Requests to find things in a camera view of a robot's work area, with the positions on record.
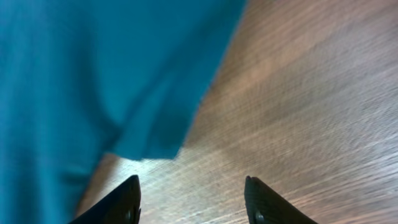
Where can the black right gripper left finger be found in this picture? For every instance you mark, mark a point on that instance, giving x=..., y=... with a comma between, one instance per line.
x=121, y=206

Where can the blue t-shirt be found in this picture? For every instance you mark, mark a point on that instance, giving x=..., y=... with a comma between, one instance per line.
x=80, y=78

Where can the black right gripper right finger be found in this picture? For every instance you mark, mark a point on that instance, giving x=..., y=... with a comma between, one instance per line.
x=265, y=206

